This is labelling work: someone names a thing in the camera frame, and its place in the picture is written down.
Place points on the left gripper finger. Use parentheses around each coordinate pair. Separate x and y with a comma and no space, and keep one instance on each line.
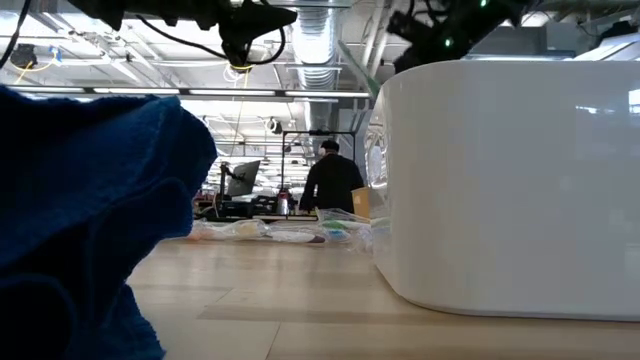
(272,27)
(275,14)

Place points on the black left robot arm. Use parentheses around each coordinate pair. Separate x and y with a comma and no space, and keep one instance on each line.
(165,7)

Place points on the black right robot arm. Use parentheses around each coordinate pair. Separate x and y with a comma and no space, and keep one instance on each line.
(465,25)

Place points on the long light bar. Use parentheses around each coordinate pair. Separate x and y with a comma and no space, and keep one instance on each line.
(150,91)

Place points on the grey background monitor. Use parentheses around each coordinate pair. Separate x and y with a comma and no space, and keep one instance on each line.
(244,177)

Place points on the person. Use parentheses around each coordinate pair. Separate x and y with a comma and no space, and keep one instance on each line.
(332,185)

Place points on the orange plastic bin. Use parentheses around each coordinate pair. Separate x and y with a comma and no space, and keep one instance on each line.
(361,202)

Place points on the cluttered background desk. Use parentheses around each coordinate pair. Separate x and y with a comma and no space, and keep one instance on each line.
(240,207)

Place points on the white plastic bin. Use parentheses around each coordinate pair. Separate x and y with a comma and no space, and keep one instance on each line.
(500,190)

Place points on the silver red bottle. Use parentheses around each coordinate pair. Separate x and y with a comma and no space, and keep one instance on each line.
(283,205)

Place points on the clear plastic bags pile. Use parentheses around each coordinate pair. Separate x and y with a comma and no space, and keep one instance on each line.
(235,230)

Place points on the blue cloth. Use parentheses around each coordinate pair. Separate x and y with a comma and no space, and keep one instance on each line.
(75,200)

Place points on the silver ventilation duct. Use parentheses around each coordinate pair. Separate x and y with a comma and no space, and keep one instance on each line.
(315,50)

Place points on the black dome camera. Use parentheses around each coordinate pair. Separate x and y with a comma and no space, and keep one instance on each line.
(274,125)

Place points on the black ceiling camera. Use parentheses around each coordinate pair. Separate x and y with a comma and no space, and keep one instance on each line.
(22,55)

